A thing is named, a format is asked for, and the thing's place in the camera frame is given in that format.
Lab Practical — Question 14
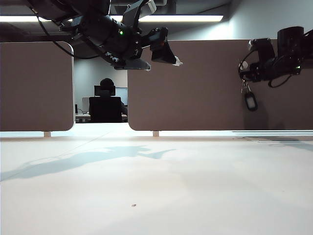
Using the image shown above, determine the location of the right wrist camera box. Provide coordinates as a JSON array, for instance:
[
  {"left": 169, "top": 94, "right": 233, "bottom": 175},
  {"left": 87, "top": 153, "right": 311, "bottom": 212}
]
[{"left": 248, "top": 38, "right": 276, "bottom": 61}]

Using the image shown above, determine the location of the narrow brown desk partition panel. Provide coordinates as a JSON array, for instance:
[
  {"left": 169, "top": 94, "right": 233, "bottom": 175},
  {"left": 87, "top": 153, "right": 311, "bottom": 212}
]
[{"left": 0, "top": 41, "right": 75, "bottom": 132}]

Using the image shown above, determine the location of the background computer monitor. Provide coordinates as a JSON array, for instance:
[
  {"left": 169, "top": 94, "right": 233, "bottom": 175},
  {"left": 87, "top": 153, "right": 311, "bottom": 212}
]
[{"left": 115, "top": 87, "right": 129, "bottom": 105}]

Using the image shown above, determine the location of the background desk with clutter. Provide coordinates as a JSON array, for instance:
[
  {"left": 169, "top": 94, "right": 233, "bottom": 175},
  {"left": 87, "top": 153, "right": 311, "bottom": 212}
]
[{"left": 75, "top": 112, "right": 129, "bottom": 124}]

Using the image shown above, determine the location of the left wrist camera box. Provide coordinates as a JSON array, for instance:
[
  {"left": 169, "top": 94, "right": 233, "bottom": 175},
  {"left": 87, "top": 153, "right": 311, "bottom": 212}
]
[{"left": 122, "top": 0, "right": 157, "bottom": 25}]

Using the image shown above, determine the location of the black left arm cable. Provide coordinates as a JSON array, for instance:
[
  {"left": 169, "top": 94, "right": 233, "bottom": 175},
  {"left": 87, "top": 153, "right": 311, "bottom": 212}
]
[{"left": 36, "top": 15, "right": 101, "bottom": 60}]

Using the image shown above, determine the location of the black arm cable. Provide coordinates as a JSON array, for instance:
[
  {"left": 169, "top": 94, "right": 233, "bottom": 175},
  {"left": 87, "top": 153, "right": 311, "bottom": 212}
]
[
  {"left": 238, "top": 47, "right": 294, "bottom": 89},
  {"left": 36, "top": 15, "right": 101, "bottom": 60}
]

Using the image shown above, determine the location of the key bunch with black fob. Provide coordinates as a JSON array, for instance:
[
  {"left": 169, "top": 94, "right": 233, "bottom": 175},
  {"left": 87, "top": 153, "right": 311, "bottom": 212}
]
[{"left": 240, "top": 79, "right": 259, "bottom": 113}]

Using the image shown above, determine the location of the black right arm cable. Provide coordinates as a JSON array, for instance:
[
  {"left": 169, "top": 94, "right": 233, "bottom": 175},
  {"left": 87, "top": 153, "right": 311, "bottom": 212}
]
[{"left": 238, "top": 47, "right": 294, "bottom": 89}]

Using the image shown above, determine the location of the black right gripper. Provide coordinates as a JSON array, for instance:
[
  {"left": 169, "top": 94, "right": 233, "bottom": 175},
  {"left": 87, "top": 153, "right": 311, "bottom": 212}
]
[{"left": 239, "top": 56, "right": 303, "bottom": 83}]

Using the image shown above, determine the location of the wide brown desk partition panel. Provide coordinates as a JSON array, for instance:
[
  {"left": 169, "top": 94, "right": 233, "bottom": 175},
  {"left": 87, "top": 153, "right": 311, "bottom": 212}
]
[{"left": 127, "top": 40, "right": 313, "bottom": 131}]

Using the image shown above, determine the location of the black office chair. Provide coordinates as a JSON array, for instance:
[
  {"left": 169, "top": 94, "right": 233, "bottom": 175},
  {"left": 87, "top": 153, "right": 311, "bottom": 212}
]
[{"left": 89, "top": 85, "right": 122, "bottom": 124}]

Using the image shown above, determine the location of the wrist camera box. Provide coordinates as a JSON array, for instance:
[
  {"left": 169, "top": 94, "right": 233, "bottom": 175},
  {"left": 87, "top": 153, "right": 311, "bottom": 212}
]
[
  {"left": 248, "top": 38, "right": 276, "bottom": 61},
  {"left": 122, "top": 0, "right": 157, "bottom": 25}
]

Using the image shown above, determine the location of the long ceiling light strip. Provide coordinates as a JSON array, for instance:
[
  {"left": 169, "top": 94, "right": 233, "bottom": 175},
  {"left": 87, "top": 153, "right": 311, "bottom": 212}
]
[{"left": 0, "top": 15, "right": 224, "bottom": 23}]

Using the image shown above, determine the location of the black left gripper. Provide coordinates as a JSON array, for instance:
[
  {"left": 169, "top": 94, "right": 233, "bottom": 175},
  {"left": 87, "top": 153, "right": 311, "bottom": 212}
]
[{"left": 114, "top": 26, "right": 183, "bottom": 71}]

